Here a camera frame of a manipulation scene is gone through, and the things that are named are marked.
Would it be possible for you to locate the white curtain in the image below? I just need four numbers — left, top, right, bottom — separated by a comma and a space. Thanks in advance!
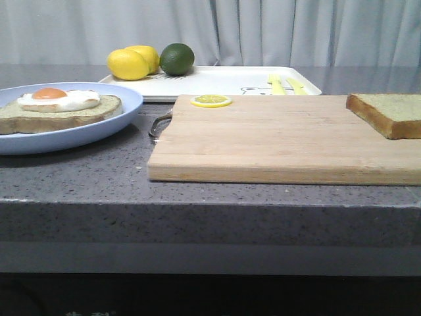
1, 1, 420, 66

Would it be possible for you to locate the yellow plastic fork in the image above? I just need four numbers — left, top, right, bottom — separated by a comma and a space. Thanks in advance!
268, 74, 286, 95

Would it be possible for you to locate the yellow plastic knife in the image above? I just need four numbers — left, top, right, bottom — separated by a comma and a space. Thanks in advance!
286, 78, 308, 95

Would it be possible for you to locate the yellow lemon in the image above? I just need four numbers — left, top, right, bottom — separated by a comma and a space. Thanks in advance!
126, 45, 159, 75
107, 49, 149, 80

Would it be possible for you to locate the front yellow lemon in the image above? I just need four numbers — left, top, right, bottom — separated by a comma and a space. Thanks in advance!
107, 49, 149, 80

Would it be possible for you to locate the rear yellow lemon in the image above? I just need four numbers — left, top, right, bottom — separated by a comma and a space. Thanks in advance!
126, 45, 159, 75

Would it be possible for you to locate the wooden cutting board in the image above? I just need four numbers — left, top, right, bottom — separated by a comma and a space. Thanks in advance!
147, 95, 420, 185

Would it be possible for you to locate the fried egg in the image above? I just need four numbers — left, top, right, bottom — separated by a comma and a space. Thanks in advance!
16, 88, 100, 113

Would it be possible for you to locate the white bear tray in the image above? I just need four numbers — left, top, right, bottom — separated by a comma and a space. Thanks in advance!
101, 66, 322, 103

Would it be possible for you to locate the bread slice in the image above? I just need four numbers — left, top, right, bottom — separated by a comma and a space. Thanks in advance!
1, 95, 123, 135
346, 93, 420, 140

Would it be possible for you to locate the blue round plate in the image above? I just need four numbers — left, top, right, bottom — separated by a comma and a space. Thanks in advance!
1, 82, 143, 155

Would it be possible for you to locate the green lime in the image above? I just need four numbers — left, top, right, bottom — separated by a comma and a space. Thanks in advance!
160, 43, 195, 76

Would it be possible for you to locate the lemon slice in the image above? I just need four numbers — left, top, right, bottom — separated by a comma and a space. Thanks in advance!
190, 94, 232, 108

